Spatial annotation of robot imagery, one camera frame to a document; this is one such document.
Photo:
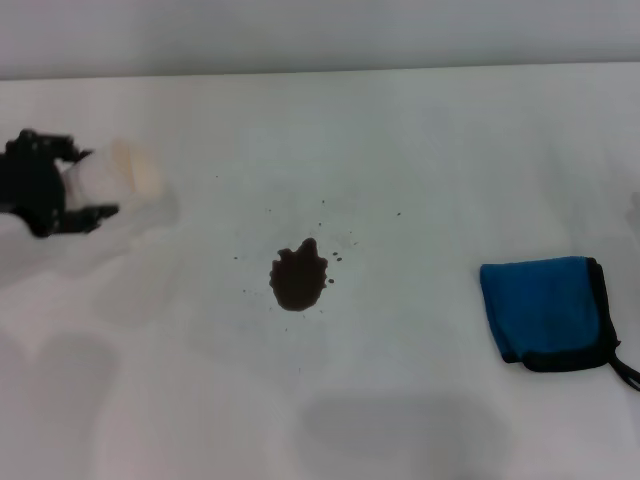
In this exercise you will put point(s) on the black liquid stain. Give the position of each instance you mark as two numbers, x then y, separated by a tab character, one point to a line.
298	280

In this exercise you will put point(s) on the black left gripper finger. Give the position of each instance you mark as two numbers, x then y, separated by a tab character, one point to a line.
87	217
70	147

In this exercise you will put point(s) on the white paper cup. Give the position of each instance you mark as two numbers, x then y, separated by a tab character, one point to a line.
105	175

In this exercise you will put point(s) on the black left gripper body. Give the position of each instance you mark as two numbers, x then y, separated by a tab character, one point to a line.
32	185

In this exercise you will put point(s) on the blue rag with black trim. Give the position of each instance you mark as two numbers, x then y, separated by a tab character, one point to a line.
540	305

